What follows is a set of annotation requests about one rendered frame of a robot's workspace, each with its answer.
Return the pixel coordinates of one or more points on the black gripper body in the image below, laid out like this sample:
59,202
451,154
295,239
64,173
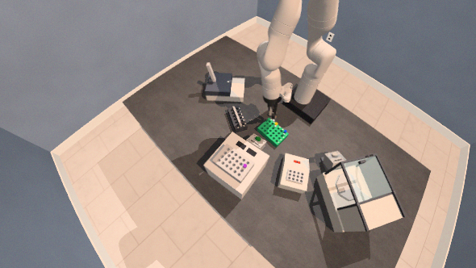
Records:
272,102

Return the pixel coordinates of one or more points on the green tube rack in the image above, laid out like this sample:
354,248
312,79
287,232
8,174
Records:
267,128

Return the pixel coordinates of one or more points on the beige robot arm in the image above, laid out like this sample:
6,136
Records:
321,17

